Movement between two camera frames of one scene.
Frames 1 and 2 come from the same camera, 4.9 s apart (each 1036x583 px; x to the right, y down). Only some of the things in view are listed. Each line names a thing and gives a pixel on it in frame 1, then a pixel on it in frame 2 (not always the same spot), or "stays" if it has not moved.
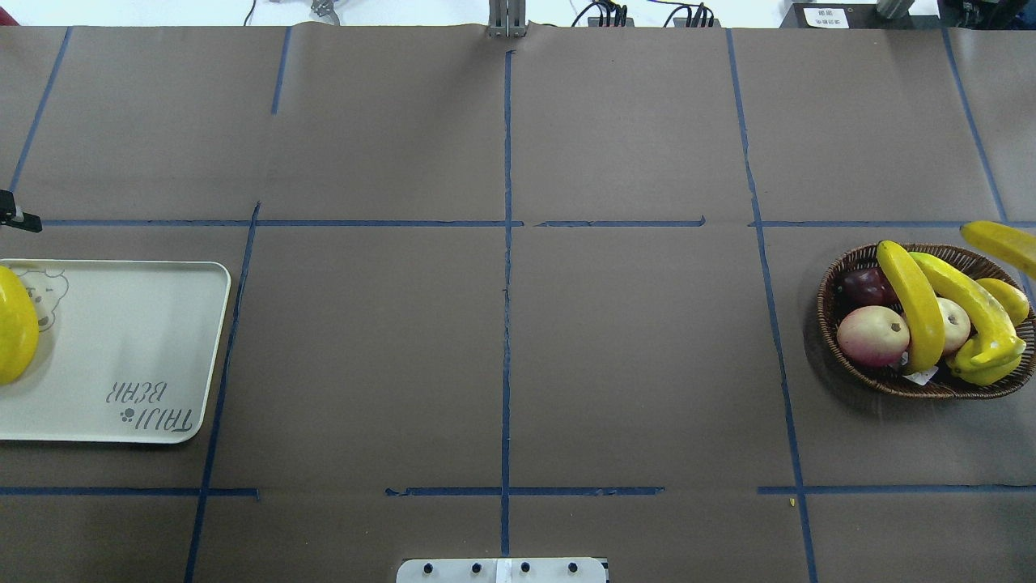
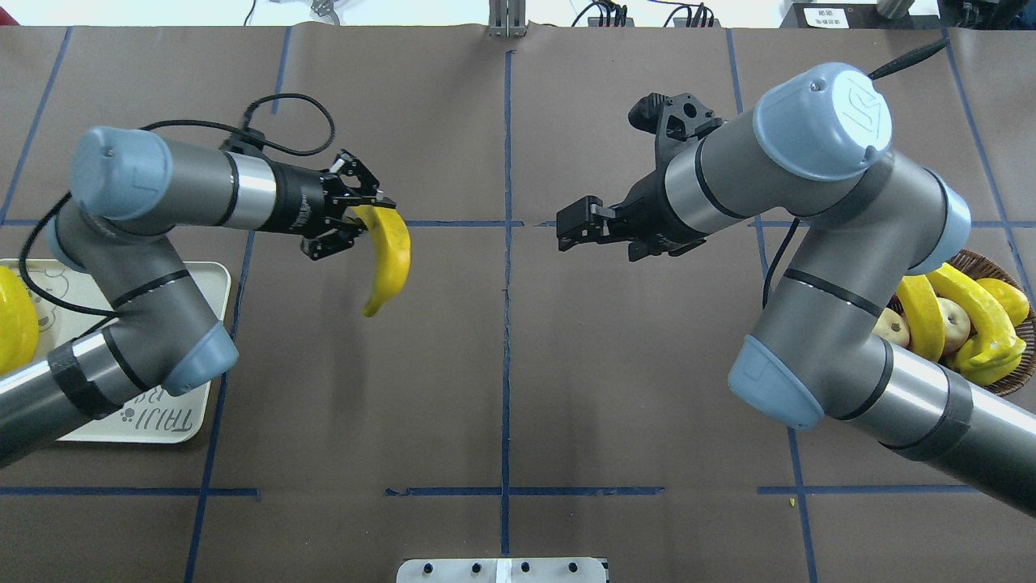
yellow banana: x=924 y=320 stays
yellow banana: x=1009 y=243 -> x=393 y=248
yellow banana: x=19 y=327 stays
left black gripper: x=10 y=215 -> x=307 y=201
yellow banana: x=1005 y=344 stays
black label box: x=836 y=16 stays
